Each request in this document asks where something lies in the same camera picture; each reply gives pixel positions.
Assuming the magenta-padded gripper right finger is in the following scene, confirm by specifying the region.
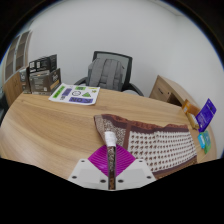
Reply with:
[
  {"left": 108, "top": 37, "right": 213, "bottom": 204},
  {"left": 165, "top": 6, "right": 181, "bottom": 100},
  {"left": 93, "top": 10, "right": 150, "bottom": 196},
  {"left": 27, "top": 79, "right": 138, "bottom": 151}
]
[{"left": 114, "top": 145, "right": 157, "bottom": 188}]

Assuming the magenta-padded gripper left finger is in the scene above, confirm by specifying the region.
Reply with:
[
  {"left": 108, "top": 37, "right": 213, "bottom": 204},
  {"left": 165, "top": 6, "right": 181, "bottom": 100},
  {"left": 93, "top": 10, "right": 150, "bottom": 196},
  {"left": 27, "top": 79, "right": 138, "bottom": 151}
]
[{"left": 67, "top": 146, "right": 111, "bottom": 189}]

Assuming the brown patterned towel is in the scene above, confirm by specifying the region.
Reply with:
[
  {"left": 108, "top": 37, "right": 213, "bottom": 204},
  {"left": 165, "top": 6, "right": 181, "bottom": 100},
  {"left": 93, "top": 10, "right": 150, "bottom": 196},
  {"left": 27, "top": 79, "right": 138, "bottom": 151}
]
[{"left": 93, "top": 113, "right": 198, "bottom": 191}]

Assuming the white printed sheet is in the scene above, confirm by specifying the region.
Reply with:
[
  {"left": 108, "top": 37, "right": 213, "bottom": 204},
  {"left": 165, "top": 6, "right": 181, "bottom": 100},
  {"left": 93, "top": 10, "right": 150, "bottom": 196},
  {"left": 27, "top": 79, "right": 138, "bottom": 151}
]
[{"left": 48, "top": 83, "right": 101, "bottom": 106}]

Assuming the blue small box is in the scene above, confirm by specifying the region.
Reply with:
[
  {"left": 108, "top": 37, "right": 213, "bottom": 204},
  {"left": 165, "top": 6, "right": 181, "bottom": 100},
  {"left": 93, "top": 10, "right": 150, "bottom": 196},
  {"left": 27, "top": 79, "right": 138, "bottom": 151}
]
[{"left": 197, "top": 132, "right": 206, "bottom": 149}]

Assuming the small yellow box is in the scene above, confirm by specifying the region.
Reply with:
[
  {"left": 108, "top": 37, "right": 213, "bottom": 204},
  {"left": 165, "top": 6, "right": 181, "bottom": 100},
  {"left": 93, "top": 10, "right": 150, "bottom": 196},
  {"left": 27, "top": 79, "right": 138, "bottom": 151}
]
[{"left": 186, "top": 111, "right": 201, "bottom": 131}]

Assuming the wooden side desk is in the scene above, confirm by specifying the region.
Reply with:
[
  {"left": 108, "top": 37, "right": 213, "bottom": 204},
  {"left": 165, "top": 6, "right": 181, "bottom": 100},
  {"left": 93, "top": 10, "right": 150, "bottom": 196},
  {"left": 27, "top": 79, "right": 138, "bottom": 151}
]
[{"left": 148, "top": 74, "right": 194, "bottom": 108}]

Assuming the green small box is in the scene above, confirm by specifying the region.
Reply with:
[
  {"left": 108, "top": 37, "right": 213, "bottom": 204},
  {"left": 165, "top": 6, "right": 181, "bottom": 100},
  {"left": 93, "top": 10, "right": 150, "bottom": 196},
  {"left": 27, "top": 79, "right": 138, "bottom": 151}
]
[{"left": 201, "top": 129, "right": 212, "bottom": 155}]

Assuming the orange box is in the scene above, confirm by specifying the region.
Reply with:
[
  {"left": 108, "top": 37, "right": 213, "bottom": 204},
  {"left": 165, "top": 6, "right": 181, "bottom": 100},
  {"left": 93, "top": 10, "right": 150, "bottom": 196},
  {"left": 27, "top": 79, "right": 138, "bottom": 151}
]
[{"left": 181, "top": 98, "right": 201, "bottom": 116}]

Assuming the grey backpack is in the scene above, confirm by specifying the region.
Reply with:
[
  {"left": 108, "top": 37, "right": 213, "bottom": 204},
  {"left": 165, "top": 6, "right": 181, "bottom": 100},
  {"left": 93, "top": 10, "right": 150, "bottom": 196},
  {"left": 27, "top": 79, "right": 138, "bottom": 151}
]
[{"left": 87, "top": 57, "right": 127, "bottom": 91}]

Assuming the purple standing card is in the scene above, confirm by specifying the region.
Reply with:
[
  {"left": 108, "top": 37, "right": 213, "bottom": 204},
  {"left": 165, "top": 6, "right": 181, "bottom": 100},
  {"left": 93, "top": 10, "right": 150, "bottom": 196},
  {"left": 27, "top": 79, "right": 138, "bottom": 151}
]
[{"left": 195, "top": 98, "right": 217, "bottom": 133}]

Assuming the black mesh office chair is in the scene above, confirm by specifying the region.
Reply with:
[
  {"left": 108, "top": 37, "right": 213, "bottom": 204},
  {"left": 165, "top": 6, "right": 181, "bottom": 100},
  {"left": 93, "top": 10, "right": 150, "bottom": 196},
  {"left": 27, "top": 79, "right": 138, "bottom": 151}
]
[{"left": 73, "top": 50, "right": 145, "bottom": 97}]

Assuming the brown cardboard box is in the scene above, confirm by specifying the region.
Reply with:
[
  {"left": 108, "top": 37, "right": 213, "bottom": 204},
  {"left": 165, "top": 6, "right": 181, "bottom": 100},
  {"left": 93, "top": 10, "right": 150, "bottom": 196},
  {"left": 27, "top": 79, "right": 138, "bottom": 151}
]
[{"left": 18, "top": 66, "right": 32, "bottom": 94}]

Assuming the small black printed carton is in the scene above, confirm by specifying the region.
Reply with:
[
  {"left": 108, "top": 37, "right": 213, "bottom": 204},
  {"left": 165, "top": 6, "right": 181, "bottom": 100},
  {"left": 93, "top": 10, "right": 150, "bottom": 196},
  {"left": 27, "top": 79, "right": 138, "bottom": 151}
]
[{"left": 28, "top": 54, "right": 58, "bottom": 75}]

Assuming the wooden shelf cabinet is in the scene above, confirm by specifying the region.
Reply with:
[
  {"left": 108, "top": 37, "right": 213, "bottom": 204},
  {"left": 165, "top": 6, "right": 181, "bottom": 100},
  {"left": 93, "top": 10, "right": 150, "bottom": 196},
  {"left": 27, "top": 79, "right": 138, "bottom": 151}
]
[{"left": 1, "top": 30, "right": 34, "bottom": 107}]

